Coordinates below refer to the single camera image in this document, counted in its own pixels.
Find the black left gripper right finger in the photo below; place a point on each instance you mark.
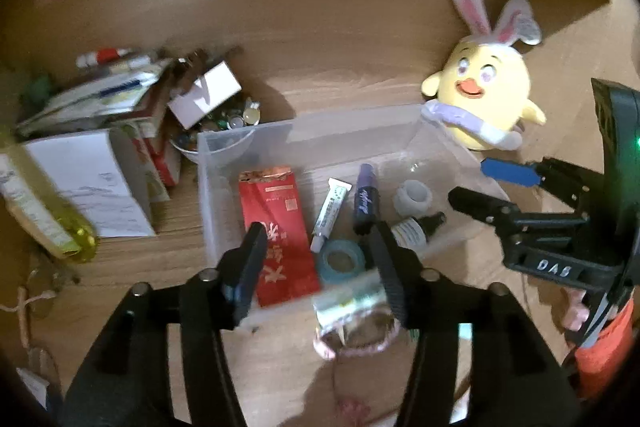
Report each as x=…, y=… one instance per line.
x=400, y=273

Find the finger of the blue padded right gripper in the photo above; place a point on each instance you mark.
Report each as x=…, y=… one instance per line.
x=530, y=172

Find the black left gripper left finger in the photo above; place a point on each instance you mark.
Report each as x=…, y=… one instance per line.
x=239, y=272

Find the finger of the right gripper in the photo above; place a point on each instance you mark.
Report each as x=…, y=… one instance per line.
x=506, y=216

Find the pink braided cord wooden charm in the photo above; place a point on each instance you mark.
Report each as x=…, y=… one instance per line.
x=357, y=336

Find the pink flower pendant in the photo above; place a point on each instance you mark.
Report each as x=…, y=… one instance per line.
x=352, y=411

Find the right hand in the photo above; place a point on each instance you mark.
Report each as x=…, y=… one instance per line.
x=574, y=312

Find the small dark dropper bottle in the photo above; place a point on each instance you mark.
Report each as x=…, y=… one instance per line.
x=415, y=234

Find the blue tape roll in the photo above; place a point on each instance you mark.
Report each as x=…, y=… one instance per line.
x=339, y=261

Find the white tape roll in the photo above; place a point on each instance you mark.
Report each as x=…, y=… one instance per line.
x=412, y=199

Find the dark purple cosmetic tube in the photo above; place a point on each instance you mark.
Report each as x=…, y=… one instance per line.
x=366, y=200

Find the red foil packet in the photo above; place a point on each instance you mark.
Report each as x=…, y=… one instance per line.
x=271, y=197

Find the small white ointment tube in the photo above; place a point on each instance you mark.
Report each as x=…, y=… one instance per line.
x=328, y=213

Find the clear plastic storage bin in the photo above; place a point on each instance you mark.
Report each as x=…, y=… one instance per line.
x=396, y=140

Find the yellow chick bunny plush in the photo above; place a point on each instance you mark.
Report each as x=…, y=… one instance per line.
x=482, y=92

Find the bowl of small trinkets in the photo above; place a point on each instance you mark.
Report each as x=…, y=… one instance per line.
x=241, y=110

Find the white folded paper box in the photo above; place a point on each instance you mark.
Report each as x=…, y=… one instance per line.
x=99, y=173

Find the small white card box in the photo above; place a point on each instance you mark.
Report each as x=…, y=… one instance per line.
x=208, y=92

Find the stack of books and boxes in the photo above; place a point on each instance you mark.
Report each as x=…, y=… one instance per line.
x=134, y=102

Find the yellow green oil bottle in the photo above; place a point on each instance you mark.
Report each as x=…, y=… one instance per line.
x=44, y=214

